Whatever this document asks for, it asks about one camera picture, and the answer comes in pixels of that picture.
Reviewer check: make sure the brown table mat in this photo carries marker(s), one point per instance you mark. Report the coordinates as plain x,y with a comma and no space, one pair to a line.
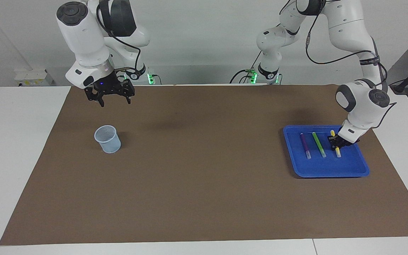
204,198

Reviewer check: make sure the purple marker pen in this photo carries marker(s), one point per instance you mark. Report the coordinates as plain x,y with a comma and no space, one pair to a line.
305,143

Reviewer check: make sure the yellow marker pen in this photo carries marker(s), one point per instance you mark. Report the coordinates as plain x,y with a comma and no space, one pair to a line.
338,153

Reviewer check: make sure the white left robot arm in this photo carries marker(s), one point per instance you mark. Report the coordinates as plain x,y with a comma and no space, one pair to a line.
361,106

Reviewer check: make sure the clear plastic cup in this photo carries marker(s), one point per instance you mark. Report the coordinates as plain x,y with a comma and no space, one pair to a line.
108,140

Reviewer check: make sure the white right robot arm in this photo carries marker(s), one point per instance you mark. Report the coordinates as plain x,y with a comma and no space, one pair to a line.
87,39

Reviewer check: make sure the blue plastic tray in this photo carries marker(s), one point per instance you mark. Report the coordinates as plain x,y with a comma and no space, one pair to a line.
335,166

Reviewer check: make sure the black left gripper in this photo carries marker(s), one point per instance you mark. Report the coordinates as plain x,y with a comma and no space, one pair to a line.
345,141

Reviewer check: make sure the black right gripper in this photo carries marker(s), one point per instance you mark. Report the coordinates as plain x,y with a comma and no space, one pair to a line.
106,85

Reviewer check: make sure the green marker pen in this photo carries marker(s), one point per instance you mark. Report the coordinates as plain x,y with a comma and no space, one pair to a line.
318,143

